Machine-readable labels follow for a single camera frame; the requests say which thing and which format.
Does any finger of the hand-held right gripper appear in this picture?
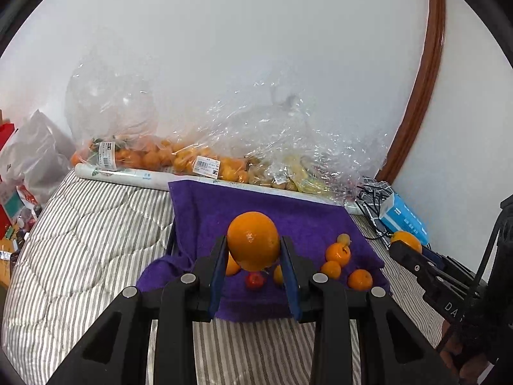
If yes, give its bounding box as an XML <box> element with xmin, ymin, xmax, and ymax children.
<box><xmin>390</xmin><ymin>242</ymin><xmax>482</xmax><ymax>302</ymax></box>
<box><xmin>422</xmin><ymin>246</ymin><xmax>478</xmax><ymax>284</ymax></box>

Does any purple towel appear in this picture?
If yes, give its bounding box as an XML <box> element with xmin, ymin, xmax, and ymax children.
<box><xmin>136</xmin><ymin>180</ymin><xmax>391</xmax><ymax>323</ymax></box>

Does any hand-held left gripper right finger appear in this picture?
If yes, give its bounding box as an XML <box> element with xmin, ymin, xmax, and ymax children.
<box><xmin>280</xmin><ymin>236</ymin><xmax>461</xmax><ymax>385</ymax></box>

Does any wooden door frame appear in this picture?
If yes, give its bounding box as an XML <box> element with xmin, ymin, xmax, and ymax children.
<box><xmin>377</xmin><ymin>0</ymin><xmax>447</xmax><ymax>185</ymax></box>

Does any blue tissue box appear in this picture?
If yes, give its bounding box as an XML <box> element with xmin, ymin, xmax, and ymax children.
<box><xmin>379</xmin><ymin>192</ymin><xmax>429</xmax><ymax>245</ymax></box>

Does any white paper roll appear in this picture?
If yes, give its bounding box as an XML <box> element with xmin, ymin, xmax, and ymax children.
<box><xmin>75</xmin><ymin>164</ymin><xmax>361</xmax><ymax>214</ymax></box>

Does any wooden nightstand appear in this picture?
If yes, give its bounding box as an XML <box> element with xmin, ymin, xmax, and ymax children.
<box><xmin>0</xmin><ymin>228</ymin><xmax>21</xmax><ymax>286</ymax></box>

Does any clear bag of oranges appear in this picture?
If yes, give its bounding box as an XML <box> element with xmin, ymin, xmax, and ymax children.
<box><xmin>154</xmin><ymin>128</ymin><xmax>251</xmax><ymax>183</ymax></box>

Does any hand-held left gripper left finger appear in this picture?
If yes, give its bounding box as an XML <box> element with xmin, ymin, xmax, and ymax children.
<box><xmin>48</xmin><ymin>235</ymin><xmax>230</xmax><ymax>385</ymax></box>

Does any orange with stem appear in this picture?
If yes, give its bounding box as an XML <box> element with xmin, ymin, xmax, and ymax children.
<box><xmin>325</xmin><ymin>243</ymin><xmax>352</xmax><ymax>266</ymax></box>

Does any person's right hand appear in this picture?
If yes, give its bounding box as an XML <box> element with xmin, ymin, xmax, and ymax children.
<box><xmin>438</xmin><ymin>320</ymin><xmax>492</xmax><ymax>384</ymax></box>

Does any grey plastic bag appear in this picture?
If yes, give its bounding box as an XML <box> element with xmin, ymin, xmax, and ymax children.
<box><xmin>0</xmin><ymin>110</ymin><xmax>77</xmax><ymax>209</ymax></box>

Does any clear bag of yellow fruit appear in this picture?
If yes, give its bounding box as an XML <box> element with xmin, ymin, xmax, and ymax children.
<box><xmin>256</xmin><ymin>68</ymin><xmax>361</xmax><ymax>201</ymax></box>

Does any teal white box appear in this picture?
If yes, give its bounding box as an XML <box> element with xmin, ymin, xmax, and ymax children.
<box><xmin>0</xmin><ymin>190</ymin><xmax>21</xmax><ymax>219</ymax></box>

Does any clear bag of leafy mandarins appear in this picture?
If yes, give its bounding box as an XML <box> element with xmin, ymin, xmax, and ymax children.
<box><xmin>65</xmin><ymin>46</ymin><xmax>161</xmax><ymax>171</ymax></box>

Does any group of small bottles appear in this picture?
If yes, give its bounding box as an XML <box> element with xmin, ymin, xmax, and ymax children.
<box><xmin>4</xmin><ymin>204</ymin><xmax>43</xmax><ymax>246</ymax></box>

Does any clear bag of kiwis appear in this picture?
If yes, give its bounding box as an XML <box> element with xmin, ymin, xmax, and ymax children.
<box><xmin>245</xmin><ymin>154</ymin><xmax>299</xmax><ymax>192</ymax></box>

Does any red paper bag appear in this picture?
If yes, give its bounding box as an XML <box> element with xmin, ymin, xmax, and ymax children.
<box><xmin>0</xmin><ymin>122</ymin><xmax>17</xmax><ymax>229</ymax></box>

